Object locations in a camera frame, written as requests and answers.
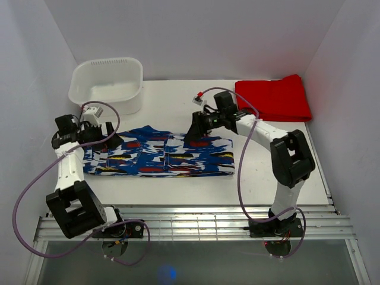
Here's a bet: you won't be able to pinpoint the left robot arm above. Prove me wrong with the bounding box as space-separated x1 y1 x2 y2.
46 115 126 239

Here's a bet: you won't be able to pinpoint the aluminium rail frame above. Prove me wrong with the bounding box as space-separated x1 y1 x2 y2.
25 188 373 284

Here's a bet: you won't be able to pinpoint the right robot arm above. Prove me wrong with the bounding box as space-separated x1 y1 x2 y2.
185 87 315 238

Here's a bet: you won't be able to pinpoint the white plastic basin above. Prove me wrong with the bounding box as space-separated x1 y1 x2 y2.
68 57 143 115

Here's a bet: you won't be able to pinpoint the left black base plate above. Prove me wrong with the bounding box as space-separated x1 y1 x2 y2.
92 220 144 239

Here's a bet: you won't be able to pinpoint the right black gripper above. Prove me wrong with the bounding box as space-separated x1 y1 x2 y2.
183 110 225 142

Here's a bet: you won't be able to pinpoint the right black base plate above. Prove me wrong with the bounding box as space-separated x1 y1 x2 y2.
243 218 303 238

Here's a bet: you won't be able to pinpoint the blue patterned trousers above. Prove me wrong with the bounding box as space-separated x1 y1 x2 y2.
83 125 235 178

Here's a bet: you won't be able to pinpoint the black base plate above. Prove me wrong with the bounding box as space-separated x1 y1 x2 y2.
243 218 303 238
92 220 144 239

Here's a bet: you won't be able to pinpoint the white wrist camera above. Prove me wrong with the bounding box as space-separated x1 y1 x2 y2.
82 106 103 126
192 92 207 111

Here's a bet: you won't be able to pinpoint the red folded trousers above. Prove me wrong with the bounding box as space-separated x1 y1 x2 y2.
235 74 312 122

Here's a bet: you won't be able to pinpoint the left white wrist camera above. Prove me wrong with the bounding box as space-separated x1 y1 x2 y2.
82 106 103 126

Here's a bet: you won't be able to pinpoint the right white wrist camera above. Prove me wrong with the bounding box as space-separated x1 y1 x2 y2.
192 92 207 111

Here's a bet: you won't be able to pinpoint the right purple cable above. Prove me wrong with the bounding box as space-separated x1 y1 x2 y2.
201 86 306 259

